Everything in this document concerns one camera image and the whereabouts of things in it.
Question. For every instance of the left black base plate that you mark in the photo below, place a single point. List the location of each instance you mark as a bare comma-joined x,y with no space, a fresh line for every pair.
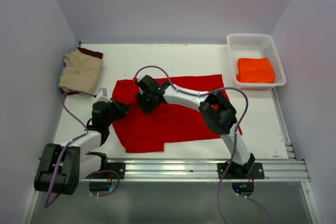
109,172

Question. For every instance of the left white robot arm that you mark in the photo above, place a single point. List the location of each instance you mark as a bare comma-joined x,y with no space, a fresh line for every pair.
62,166

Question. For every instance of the folded beige t shirt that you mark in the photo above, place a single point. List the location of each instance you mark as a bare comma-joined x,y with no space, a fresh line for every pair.
80,73

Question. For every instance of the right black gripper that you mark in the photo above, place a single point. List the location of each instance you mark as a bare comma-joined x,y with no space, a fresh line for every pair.
140,96

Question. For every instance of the white plastic basket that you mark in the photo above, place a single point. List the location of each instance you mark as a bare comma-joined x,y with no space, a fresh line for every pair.
254,46

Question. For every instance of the folded orange t shirt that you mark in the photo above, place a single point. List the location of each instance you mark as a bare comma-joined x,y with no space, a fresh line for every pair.
255,71

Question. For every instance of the red t shirt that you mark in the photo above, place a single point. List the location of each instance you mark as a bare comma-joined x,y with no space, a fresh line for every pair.
140,133

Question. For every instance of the aluminium mounting rail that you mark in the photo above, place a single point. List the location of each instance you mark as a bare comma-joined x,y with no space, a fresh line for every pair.
205,170

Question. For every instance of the folded maroon t shirt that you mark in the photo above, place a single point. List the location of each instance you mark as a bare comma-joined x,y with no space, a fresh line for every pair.
92,52

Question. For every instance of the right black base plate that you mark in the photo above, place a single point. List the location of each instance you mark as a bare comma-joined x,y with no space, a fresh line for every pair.
228,170

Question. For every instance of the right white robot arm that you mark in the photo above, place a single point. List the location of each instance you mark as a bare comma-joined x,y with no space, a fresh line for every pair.
216,110

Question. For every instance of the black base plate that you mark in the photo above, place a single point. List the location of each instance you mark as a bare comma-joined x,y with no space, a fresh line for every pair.
228,170
109,172

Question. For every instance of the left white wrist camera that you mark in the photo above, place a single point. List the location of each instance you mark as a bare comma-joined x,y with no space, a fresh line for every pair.
102,95

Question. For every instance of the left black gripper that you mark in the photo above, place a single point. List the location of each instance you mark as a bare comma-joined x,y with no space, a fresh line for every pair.
122,108

